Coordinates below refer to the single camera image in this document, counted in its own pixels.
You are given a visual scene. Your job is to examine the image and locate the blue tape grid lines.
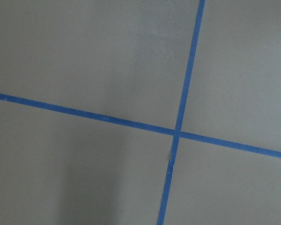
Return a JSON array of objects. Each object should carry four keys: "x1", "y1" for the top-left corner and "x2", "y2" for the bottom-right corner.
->
[{"x1": 0, "y1": 0, "x2": 281, "y2": 225}]

